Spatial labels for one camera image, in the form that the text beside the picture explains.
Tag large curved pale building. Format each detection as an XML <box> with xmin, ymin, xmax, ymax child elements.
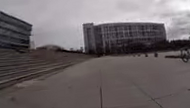
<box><xmin>81</xmin><ymin>15</ymin><xmax>169</xmax><ymax>57</ymax></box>

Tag grey concrete slab plaza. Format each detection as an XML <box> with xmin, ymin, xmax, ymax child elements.
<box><xmin>0</xmin><ymin>47</ymin><xmax>190</xmax><ymax>108</ymax></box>

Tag low distant building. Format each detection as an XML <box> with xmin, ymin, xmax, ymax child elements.
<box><xmin>36</xmin><ymin>43</ymin><xmax>64</xmax><ymax>54</ymax></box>

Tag low raised concrete slab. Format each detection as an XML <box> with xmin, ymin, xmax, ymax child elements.
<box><xmin>164</xmin><ymin>52</ymin><xmax>190</xmax><ymax>64</ymax></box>

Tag wide concrete steps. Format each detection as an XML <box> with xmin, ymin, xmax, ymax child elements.
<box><xmin>0</xmin><ymin>37</ymin><xmax>98</xmax><ymax>94</ymax></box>

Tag grey banded building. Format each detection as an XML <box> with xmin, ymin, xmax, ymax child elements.
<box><xmin>0</xmin><ymin>4</ymin><xmax>36</xmax><ymax>53</ymax></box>

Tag bicycle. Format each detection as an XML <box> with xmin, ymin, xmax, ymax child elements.
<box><xmin>179</xmin><ymin>44</ymin><xmax>190</xmax><ymax>64</ymax></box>

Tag dark distant tree line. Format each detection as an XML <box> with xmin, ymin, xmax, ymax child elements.
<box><xmin>166</xmin><ymin>38</ymin><xmax>190</xmax><ymax>53</ymax></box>

